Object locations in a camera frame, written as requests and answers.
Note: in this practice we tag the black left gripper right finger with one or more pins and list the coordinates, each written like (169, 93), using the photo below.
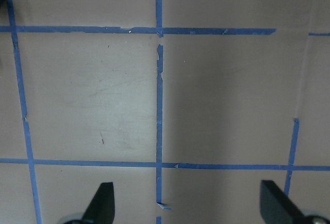
(275, 206)

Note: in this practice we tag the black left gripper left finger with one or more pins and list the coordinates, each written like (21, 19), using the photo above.
(102, 207)

